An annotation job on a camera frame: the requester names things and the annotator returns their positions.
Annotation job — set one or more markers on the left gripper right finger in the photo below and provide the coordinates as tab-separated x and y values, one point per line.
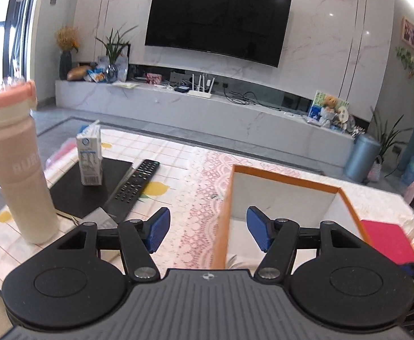
278	240

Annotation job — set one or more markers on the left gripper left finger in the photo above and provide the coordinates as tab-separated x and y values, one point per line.
139	239

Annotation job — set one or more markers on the black remote control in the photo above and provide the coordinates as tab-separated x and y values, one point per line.
126	195

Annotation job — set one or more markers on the red capsule dispenser box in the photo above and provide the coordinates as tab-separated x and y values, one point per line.
390	240

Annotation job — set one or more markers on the orange cardboard storage box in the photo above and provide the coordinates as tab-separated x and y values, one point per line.
304	201

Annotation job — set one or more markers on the black notebook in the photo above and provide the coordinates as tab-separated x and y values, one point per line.
72	199

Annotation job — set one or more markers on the pink woven basket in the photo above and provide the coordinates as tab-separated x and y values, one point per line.
375	172

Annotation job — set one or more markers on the small milk carton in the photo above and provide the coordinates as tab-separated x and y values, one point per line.
90	159

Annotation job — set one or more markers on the marble TV console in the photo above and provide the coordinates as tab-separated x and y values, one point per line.
215	116

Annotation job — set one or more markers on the grey pedal trash bin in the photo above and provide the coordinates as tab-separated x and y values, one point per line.
362	157

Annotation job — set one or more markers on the tall potted floor plant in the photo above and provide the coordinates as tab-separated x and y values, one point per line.
386	135

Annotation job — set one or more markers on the teddy bear on console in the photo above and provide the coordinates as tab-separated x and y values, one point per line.
328	111

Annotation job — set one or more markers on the white wifi router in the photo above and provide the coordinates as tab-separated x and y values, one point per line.
201	86

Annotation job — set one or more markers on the pink water bottle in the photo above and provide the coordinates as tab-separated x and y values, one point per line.
22	180

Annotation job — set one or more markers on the green plant in glass vase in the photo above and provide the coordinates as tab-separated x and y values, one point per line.
114	43

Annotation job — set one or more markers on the dried flowers in vase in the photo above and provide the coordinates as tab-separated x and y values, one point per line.
67	41

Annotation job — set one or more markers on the black wall television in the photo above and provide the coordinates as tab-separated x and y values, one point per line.
253	30

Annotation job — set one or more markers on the framed wall picture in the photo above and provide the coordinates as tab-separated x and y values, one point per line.
407	33

